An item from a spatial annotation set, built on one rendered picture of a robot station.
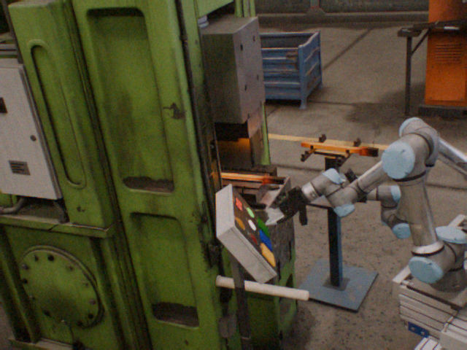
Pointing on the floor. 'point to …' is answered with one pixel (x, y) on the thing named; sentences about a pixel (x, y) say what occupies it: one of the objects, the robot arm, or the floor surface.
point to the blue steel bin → (291, 65)
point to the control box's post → (241, 303)
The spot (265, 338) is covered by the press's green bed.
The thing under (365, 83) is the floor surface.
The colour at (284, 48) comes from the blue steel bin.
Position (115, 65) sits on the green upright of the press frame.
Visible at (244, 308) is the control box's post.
